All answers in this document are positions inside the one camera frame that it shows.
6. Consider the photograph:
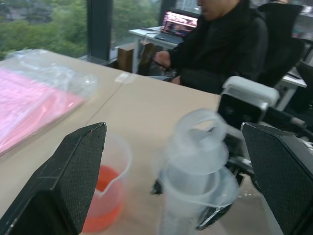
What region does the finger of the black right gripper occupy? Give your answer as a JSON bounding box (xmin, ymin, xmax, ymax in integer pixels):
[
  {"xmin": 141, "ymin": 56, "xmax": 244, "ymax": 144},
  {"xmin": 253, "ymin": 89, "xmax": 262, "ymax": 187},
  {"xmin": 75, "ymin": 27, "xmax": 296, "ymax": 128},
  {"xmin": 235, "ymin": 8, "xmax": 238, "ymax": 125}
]
[
  {"xmin": 195, "ymin": 171, "xmax": 244, "ymax": 231},
  {"xmin": 150, "ymin": 179, "xmax": 164, "ymax": 195}
]

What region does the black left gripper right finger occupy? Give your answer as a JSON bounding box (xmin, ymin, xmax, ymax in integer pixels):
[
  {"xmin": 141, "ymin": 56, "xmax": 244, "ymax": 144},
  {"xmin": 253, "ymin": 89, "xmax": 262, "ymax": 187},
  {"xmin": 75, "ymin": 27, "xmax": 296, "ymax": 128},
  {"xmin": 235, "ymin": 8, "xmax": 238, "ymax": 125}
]
[{"xmin": 240, "ymin": 121, "xmax": 313, "ymax": 235}]

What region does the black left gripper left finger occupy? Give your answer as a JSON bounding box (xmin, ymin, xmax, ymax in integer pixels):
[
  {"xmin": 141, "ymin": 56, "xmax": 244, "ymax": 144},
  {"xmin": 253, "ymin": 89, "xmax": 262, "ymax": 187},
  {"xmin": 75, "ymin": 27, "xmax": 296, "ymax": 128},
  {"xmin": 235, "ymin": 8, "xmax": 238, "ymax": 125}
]
[{"xmin": 0, "ymin": 121, "xmax": 108, "ymax": 235}]

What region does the empty clear plastic cup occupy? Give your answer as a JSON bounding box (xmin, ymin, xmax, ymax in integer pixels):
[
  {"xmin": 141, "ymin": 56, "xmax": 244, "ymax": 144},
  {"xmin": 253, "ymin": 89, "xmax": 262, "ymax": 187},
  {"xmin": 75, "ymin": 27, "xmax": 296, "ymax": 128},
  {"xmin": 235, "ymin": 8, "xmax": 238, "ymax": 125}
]
[{"xmin": 160, "ymin": 166, "xmax": 240, "ymax": 235}]

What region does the clear cup with red liquid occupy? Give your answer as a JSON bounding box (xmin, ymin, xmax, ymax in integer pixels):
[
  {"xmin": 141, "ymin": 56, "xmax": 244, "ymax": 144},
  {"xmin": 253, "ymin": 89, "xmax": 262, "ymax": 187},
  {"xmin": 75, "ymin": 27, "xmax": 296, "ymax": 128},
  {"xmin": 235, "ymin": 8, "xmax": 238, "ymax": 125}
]
[{"xmin": 82, "ymin": 133, "xmax": 133, "ymax": 233}]

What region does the person's hand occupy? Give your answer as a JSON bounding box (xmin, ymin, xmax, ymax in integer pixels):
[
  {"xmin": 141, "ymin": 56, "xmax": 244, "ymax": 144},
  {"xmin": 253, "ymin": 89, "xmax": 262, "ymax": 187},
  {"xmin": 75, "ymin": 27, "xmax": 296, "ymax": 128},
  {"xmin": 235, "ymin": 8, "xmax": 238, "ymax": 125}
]
[{"xmin": 155, "ymin": 51, "xmax": 172, "ymax": 68}]

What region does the white office desk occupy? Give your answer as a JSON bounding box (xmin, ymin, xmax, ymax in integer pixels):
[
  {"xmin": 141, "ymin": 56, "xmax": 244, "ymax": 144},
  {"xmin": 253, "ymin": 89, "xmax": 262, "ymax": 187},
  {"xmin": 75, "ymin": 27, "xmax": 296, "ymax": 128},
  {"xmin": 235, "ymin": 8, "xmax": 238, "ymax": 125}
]
[{"xmin": 275, "ymin": 67, "xmax": 308, "ymax": 112}]

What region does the pink paper stack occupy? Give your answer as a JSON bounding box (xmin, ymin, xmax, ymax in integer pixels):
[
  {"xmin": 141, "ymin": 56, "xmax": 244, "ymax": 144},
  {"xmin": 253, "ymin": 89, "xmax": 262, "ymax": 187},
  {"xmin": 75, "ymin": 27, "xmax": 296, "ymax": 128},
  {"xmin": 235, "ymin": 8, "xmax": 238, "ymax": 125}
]
[{"xmin": 0, "ymin": 68, "xmax": 87, "ymax": 153}]

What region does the person in black jacket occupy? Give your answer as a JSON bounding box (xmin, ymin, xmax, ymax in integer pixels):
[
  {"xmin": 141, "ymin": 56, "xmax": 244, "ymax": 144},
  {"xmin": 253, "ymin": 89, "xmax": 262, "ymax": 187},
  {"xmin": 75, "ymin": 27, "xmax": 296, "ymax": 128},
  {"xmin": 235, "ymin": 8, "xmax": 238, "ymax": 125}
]
[{"xmin": 168, "ymin": 0, "xmax": 269, "ymax": 95}]

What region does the black office chair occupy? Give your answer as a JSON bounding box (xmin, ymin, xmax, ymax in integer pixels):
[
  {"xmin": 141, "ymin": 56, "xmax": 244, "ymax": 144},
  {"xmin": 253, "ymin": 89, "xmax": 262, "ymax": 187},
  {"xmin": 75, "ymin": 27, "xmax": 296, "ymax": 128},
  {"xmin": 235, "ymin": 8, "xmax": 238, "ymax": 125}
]
[{"xmin": 254, "ymin": 2, "xmax": 306, "ymax": 89}]

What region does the clear plastic bag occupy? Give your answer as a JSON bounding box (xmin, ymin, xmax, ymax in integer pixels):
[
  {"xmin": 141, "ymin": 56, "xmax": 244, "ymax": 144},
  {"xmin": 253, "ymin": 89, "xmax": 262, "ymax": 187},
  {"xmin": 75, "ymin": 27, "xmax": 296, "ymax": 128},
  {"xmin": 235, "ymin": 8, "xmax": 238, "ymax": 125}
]
[{"xmin": 0, "ymin": 48, "xmax": 100, "ymax": 157}]

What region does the black phone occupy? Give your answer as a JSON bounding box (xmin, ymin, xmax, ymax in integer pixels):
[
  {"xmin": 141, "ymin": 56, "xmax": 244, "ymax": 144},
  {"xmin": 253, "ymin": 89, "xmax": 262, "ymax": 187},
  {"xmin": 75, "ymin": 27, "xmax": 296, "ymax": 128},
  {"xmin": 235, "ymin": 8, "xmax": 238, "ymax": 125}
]
[{"xmin": 149, "ymin": 56, "xmax": 172, "ymax": 72}]

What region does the brown wooden box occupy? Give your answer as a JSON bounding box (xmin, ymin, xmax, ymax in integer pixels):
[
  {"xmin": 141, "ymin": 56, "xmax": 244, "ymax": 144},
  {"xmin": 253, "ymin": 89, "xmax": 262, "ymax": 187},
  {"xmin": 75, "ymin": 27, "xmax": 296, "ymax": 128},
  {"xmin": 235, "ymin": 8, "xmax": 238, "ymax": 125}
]
[{"xmin": 117, "ymin": 46, "xmax": 135, "ymax": 73}]

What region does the open laptop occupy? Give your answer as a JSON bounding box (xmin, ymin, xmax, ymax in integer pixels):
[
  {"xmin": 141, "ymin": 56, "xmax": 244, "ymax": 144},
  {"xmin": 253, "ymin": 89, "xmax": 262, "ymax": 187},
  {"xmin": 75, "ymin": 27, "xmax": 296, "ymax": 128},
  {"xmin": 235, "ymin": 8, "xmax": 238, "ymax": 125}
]
[{"xmin": 155, "ymin": 10, "xmax": 200, "ymax": 45}]

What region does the white desk with laptop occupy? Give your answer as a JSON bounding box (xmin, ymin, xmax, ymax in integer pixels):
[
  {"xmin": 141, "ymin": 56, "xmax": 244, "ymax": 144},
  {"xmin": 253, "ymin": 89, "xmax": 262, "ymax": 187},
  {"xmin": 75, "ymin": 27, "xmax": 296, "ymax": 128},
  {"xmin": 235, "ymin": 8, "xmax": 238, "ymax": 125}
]
[{"xmin": 128, "ymin": 26, "xmax": 186, "ymax": 74}]

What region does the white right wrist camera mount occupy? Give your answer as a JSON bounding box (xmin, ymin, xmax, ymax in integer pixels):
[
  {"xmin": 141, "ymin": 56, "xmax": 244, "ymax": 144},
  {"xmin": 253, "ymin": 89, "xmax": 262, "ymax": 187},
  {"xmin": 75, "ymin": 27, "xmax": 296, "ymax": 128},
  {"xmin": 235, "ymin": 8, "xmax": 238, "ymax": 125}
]
[{"xmin": 218, "ymin": 75, "xmax": 280, "ymax": 129}]

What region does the dark window frame post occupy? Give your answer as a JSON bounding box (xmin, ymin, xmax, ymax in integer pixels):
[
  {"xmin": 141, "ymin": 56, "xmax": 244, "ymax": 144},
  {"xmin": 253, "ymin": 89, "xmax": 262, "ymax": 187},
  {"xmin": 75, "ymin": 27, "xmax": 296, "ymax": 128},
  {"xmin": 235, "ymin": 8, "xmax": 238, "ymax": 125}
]
[{"xmin": 87, "ymin": 0, "xmax": 114, "ymax": 62}]

